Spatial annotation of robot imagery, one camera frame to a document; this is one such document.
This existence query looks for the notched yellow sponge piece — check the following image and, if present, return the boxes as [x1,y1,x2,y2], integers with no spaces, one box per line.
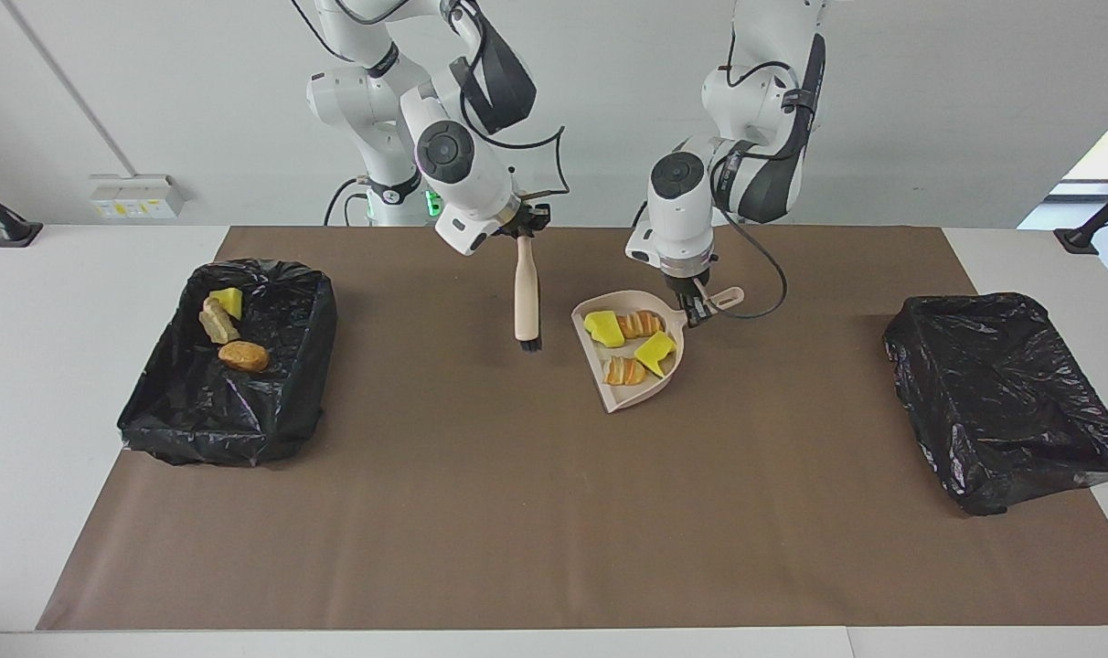
[634,331,678,377]

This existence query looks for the orange striped bread slice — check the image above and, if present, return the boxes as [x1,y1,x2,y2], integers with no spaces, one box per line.
[198,296,240,346]

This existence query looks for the black bag lined bin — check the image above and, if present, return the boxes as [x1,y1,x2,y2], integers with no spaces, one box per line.
[120,259,338,468]
[882,292,1108,517]

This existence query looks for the yellow sponge chunk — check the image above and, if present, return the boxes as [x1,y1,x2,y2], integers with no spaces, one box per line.
[583,311,626,349]

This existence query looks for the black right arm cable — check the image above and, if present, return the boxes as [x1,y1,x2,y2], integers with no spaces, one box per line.
[461,82,570,198]

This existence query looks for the black clamp stand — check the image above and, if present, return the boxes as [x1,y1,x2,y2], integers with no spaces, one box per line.
[0,175,43,249]
[1054,176,1108,256]

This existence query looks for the brown paper table mat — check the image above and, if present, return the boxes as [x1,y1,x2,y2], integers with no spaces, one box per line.
[37,226,1108,631]

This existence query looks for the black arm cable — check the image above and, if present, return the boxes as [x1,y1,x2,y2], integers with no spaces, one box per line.
[711,208,788,321]
[461,82,570,198]

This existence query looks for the pale pink plastic dustpan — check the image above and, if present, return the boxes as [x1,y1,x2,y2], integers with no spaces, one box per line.
[570,286,745,414]

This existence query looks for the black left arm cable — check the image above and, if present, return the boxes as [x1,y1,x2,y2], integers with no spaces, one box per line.
[711,208,788,321]

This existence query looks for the beige hand brush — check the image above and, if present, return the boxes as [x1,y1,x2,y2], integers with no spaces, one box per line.
[515,233,543,353]

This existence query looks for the brown bread bun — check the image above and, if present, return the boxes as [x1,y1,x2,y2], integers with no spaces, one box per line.
[218,340,272,374]

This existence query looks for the black right base cable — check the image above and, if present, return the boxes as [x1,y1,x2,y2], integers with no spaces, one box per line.
[324,176,372,227]

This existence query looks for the white wall outlet box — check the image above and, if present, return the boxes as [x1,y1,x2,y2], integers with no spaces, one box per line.
[90,174,189,220]

